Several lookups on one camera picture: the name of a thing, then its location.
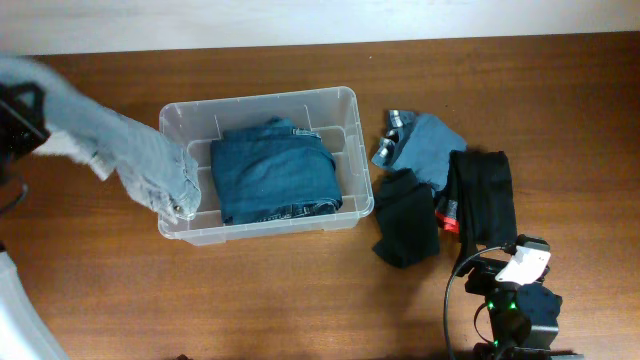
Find black folded garment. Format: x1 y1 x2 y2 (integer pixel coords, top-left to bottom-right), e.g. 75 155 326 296
372 169 440 269

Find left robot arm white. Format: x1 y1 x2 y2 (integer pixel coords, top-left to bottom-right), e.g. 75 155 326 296
1 82 68 360

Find black garment with red trim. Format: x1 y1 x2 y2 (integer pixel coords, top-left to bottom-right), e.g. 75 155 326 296
435 150 517 276

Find light blue jeans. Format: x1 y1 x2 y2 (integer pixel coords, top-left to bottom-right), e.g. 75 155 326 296
1 55 202 223

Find dark blue jeans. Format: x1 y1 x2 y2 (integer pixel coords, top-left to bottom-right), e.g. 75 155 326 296
210 117 343 225

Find blue grey folded garment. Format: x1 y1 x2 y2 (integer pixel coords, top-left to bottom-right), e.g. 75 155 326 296
371 110 467 193

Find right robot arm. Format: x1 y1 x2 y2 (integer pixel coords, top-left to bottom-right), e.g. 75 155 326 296
465 234 584 360

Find clear plastic storage bin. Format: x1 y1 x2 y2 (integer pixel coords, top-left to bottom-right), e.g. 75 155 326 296
158 86 374 246

